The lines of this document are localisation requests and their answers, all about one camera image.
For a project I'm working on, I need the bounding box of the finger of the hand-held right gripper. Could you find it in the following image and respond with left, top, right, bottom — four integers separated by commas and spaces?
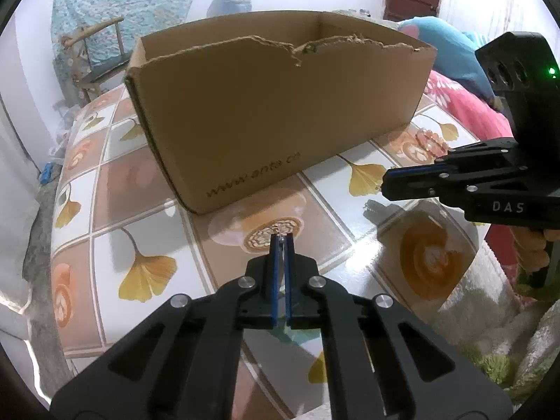
383, 138, 520, 180
383, 173, 505, 205

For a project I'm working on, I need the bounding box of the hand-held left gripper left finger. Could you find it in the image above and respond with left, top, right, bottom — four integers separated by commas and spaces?
49, 233, 283, 420

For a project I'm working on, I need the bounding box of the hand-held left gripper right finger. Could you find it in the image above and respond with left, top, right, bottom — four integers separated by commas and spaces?
283, 234, 512, 420

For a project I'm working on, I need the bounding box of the brown cardboard box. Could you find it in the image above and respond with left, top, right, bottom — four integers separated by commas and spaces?
125, 10, 439, 216

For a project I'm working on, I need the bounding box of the person's right hand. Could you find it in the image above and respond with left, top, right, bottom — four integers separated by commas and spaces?
510, 226, 560, 274

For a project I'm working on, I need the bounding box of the red dotted cloth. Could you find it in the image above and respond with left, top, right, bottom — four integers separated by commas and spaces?
483, 223, 526, 281

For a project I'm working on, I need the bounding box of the pink blanket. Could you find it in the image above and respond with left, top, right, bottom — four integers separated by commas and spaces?
421, 70, 513, 141

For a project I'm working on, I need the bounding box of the blue plush pillow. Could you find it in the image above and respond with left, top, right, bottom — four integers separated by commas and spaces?
399, 16, 509, 113

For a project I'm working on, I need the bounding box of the white fluffy blanket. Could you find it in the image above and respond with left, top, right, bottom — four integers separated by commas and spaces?
431, 240, 560, 404

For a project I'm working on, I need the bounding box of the tile-patterned tablecloth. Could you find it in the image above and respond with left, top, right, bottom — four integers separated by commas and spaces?
50, 83, 491, 420

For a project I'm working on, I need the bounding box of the blue water bottle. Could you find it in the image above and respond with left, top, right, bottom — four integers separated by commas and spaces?
209, 0, 254, 17

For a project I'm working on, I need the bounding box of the white curtain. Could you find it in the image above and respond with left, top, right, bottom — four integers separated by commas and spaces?
0, 92, 47, 281

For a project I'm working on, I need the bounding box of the wooden chair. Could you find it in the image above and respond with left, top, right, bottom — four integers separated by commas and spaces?
61, 16, 133, 102

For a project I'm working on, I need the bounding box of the light blue patterned cloth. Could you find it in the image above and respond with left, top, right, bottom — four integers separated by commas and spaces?
51, 0, 209, 76

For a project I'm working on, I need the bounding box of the pink bead bracelet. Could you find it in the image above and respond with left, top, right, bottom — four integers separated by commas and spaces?
415, 128, 448, 150

